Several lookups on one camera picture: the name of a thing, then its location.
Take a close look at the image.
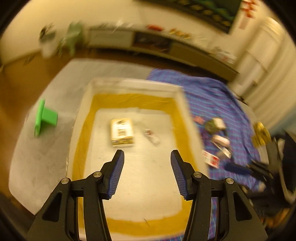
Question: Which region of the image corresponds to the white power adapter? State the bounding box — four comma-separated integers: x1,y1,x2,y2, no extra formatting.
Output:
216,146,232,160

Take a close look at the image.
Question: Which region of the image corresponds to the red white staples box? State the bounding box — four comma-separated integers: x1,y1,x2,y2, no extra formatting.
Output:
202,150,220,169

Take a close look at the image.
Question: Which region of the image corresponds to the white gold tissue pack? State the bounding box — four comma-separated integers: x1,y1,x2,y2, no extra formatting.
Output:
110,118,134,147

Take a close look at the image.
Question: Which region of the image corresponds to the gold square tin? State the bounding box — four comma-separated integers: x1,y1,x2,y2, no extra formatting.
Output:
204,118,226,135

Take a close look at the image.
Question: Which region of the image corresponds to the white pink stapler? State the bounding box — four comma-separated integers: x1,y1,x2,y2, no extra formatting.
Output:
212,135,230,148

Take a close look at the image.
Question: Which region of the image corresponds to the pink binder clip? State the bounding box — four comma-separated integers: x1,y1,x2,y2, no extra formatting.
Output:
193,116,205,125

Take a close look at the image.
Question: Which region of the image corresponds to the gold glass jar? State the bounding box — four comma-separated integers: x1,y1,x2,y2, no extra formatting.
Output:
252,122,271,148

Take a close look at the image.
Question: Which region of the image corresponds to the blue plaid cloth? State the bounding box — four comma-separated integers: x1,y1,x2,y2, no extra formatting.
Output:
145,68,266,240

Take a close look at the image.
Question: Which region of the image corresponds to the white cardboard box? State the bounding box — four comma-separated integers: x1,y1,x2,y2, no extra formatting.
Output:
67,77,208,240

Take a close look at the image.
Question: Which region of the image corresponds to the green phone stand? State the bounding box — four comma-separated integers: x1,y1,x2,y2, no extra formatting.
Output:
34,99,58,137

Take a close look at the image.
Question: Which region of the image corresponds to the white curtain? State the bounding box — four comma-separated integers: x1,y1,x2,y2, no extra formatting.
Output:
229,17,295,132

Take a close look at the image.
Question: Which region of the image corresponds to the grey tv cabinet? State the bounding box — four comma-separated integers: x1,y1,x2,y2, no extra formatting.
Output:
87,24,238,82

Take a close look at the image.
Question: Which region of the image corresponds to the green plastic chair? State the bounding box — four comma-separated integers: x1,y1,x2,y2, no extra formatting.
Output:
58,21,84,57

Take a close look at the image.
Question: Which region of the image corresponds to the white trash bin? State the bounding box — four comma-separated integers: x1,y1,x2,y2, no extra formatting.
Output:
39,23,57,59

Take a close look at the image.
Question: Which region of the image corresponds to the red tray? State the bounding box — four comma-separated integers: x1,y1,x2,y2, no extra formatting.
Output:
146,25,164,32

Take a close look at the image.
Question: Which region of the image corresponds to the wall television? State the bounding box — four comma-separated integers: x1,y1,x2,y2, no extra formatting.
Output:
147,0,242,34

